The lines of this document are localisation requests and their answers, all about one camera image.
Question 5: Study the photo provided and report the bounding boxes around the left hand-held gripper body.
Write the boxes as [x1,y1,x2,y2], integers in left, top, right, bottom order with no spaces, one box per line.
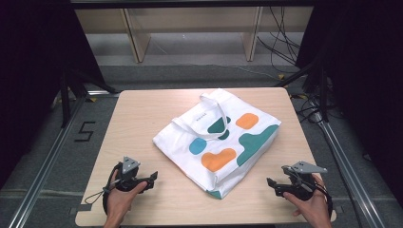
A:
[110,156,150,192]

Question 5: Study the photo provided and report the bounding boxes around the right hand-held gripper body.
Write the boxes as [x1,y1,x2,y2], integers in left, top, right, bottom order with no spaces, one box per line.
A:
[279,161,329,201]

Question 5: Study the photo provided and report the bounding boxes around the white tote bag colourful blobs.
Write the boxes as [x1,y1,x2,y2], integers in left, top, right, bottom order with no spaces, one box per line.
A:
[152,87,282,200]

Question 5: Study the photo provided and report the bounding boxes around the person's right hand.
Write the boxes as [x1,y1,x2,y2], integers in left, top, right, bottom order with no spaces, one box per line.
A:
[282,174,333,224]

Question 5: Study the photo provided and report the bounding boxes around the person's left hand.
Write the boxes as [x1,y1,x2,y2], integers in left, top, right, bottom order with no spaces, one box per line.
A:
[105,170,148,221]

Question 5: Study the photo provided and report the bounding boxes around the black floor stand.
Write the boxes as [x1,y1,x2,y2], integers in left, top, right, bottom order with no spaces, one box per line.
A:
[59,65,119,128]
[275,55,331,124]

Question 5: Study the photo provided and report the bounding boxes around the dark curtain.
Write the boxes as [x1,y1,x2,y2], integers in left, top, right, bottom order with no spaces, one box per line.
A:
[296,0,403,203]
[0,0,107,191]

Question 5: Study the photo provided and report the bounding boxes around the light wooden shelf unit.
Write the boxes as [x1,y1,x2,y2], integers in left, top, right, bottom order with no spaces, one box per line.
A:
[75,6,314,64]

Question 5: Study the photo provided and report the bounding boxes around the thick black gripper cable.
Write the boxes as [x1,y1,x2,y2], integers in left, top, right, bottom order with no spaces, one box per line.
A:
[101,162,124,217]
[312,179,335,219]

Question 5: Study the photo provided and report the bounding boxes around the thin grey cord loop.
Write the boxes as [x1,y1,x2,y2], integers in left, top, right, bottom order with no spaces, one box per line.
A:
[84,180,123,205]

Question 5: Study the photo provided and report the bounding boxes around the aluminium floor rail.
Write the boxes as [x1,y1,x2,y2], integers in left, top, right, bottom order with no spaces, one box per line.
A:
[7,90,120,228]
[312,110,387,228]

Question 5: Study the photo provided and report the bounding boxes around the tangle of black floor cables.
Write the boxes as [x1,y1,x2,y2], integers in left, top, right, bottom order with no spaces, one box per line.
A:
[289,91,345,125]

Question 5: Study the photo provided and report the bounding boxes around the bundle of black cables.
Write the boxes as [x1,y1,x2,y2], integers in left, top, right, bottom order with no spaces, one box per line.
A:
[256,6,302,74]

